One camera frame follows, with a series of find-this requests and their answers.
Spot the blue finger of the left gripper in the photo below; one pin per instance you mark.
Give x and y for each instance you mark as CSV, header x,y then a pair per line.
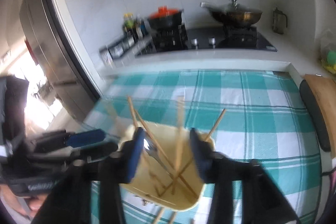
x,y
85,138
94,153

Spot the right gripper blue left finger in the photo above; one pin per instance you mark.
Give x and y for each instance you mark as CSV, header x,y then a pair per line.
x,y
70,199

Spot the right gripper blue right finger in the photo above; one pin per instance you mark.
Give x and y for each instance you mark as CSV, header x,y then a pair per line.
x,y
262,200

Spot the metal spoon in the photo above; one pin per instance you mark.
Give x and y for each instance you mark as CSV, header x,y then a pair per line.
x,y
152,151

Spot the person's left hand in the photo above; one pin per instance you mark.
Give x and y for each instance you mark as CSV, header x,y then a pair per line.
x,y
20,209

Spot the grey metal refrigerator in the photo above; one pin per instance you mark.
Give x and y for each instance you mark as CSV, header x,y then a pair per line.
x,y
57,60

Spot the cream utensil holder box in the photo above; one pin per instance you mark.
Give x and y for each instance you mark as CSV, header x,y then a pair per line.
x,y
152,182

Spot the teal white checkered tablecloth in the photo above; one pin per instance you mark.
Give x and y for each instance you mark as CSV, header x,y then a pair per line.
x,y
263,118

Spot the spice jar white label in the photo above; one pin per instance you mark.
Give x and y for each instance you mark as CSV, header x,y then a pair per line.
x,y
105,56

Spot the sauce bottle yellow cap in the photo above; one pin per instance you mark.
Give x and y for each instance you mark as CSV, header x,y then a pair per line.
x,y
128,24

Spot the wooden cutting board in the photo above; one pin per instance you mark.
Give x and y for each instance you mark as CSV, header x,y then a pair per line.
x,y
318,95

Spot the black pot red lid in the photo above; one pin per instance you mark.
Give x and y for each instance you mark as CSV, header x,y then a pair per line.
x,y
165,18

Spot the black gas stove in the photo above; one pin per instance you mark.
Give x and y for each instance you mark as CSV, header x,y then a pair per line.
x,y
210,38

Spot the plastic bag with produce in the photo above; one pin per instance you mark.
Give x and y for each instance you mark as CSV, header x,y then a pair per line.
x,y
327,50

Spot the black wok with lid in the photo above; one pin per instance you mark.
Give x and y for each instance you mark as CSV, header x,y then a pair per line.
x,y
233,14

